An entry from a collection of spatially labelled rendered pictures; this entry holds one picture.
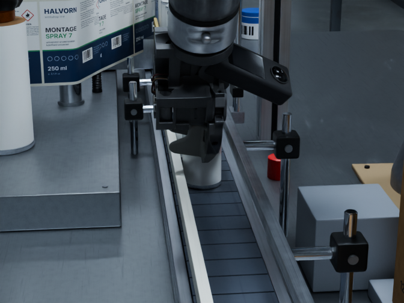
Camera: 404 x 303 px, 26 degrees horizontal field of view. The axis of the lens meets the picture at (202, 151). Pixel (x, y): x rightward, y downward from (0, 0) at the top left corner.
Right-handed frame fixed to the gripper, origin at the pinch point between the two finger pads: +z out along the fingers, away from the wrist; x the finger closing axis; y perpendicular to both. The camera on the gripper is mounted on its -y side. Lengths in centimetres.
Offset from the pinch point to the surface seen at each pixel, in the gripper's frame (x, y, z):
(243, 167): 9.3, -2.4, -8.3
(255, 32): -94, -24, 64
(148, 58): -55, 5, 35
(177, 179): 4.0, 4.5, 0.0
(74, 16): -41.3, 18.1, 12.4
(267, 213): 20.7, -2.9, -15.0
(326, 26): -415, -145, 346
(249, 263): 20.0, -2.1, -5.2
